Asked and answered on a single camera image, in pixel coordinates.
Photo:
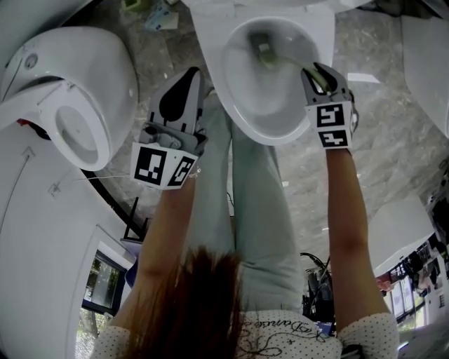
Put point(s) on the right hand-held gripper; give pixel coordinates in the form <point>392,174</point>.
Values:
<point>333,122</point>

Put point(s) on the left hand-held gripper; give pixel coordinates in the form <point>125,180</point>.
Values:
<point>165,154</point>

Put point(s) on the green toilet brush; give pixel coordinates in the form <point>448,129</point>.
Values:
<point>270,59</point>

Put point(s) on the white toilet with raised seat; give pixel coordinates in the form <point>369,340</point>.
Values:
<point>214,52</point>

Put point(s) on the person's right forearm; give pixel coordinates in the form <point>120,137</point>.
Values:
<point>345,203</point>

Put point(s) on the person's left forearm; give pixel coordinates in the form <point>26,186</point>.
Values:
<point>165,231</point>

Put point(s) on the white egg-shaped toilet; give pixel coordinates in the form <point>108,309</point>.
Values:
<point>98,56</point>

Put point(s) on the white angular toilet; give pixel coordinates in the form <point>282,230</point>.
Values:
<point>428,70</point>

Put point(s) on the pale blue packets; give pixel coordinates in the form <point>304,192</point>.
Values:
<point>161,19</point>

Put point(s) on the small green holder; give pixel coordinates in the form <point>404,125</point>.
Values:
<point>131,4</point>

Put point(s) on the person's pale green trousers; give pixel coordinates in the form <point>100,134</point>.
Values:
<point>259,210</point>

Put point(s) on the blue chair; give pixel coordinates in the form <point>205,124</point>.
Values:
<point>131,252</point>

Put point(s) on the red appliance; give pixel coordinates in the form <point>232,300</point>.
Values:
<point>24,122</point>

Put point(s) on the white cabinet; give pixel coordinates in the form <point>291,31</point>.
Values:
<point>400,228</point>

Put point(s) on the dark framed window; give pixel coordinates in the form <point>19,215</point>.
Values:
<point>105,280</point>

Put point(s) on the cluttered shelf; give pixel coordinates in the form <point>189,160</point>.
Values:
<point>417,277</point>

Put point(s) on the person's white dotted shirt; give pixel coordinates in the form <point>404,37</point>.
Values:
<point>280,336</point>

